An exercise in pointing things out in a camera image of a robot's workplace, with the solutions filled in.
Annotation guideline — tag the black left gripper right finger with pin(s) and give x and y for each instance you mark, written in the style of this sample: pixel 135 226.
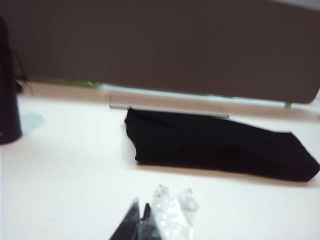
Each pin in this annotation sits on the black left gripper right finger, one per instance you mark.
pixel 148 225

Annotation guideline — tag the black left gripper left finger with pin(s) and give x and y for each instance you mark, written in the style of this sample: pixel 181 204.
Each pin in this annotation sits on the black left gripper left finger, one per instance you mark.
pixel 130 222

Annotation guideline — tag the black polo shirt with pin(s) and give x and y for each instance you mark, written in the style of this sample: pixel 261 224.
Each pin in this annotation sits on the black polo shirt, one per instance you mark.
pixel 215 147

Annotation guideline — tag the crumpled clear tape wad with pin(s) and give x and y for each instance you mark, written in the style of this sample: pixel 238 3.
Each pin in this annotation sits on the crumpled clear tape wad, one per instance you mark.
pixel 175 212

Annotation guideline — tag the black water bottle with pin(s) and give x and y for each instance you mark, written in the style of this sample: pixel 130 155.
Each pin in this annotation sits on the black water bottle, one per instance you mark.
pixel 8 100

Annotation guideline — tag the beige desk divider panel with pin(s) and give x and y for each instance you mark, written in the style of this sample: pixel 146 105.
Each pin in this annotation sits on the beige desk divider panel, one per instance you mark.
pixel 160 45

